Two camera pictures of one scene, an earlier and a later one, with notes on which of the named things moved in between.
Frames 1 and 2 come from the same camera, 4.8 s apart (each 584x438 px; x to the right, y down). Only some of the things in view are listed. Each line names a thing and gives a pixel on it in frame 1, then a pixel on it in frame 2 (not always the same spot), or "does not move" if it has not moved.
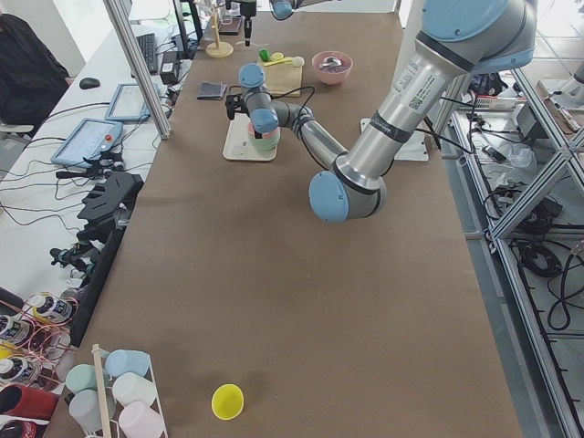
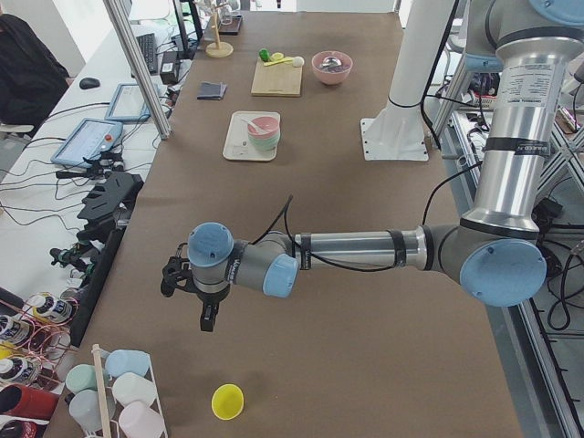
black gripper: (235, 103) -> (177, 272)
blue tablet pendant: (90, 137) does not move
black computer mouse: (88, 83) does not move
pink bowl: (266, 135) does not move
